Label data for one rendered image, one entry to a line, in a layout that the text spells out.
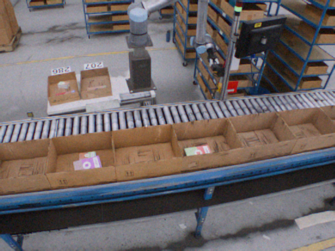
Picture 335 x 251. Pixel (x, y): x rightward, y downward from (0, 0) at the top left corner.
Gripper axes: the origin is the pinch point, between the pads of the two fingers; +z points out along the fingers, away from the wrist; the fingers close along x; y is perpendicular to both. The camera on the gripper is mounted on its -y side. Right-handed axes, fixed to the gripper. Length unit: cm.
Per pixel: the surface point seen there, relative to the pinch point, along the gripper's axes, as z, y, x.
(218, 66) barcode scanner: 13.6, -23.3, 8.0
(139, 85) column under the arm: 7, 14, 73
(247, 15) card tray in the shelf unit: -38, -29, -34
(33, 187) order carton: 98, -55, 151
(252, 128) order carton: 75, -38, 0
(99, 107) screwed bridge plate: 27, 8, 111
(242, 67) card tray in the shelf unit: -8.8, 22.0, -40.8
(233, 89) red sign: 26.4, -1.1, -11.6
